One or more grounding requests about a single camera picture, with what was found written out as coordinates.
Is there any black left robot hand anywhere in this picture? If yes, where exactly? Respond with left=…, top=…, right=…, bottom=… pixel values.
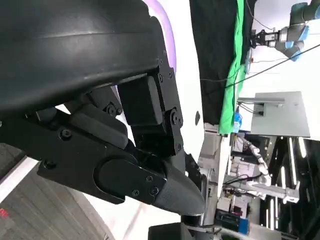
left=0, top=0, right=205, bottom=216

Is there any lilac plate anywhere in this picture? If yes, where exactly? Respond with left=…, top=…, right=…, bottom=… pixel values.
left=147, top=0, right=179, bottom=76

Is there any black cloth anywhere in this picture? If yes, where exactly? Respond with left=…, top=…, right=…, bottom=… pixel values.
left=189, top=0, right=254, bottom=126

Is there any green cloth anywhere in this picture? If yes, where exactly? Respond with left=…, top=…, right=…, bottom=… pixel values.
left=218, top=0, right=248, bottom=137

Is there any black equipment box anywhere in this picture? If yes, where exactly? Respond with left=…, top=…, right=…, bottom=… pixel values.
left=148, top=221, right=201, bottom=240

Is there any grey metal cabinet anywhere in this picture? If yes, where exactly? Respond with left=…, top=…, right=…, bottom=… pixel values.
left=236, top=91, right=311, bottom=138

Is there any grey metal beam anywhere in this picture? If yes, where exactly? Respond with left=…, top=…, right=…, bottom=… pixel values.
left=246, top=179, right=301, bottom=205

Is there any black cable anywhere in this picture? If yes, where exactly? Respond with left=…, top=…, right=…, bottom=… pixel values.
left=199, top=43, right=320, bottom=88

